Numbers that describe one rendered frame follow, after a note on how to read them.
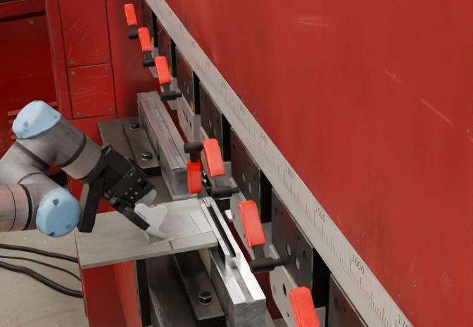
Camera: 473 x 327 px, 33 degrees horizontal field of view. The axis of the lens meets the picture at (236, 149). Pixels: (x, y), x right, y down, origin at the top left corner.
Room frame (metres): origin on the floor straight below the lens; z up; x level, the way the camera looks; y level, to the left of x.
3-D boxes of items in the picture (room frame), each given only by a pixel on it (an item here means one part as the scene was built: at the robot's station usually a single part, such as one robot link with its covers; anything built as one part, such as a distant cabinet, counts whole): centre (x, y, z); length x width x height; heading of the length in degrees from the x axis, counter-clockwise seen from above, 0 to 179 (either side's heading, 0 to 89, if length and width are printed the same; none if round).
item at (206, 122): (1.22, 0.00, 1.26); 0.15 x 0.09 x 0.17; 15
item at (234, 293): (1.33, 0.03, 0.92); 0.39 x 0.06 x 0.10; 15
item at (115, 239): (1.35, 0.19, 1.00); 0.26 x 0.18 x 0.01; 105
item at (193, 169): (1.22, 0.07, 1.20); 0.04 x 0.02 x 0.10; 105
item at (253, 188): (1.03, -0.05, 1.26); 0.15 x 0.09 x 0.17; 15
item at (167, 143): (1.92, 0.19, 0.92); 0.50 x 0.06 x 0.10; 15
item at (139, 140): (1.95, 0.26, 0.89); 0.30 x 0.05 x 0.03; 15
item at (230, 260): (1.35, 0.04, 0.99); 0.20 x 0.03 x 0.03; 15
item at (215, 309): (1.33, 0.09, 0.89); 0.30 x 0.05 x 0.03; 15
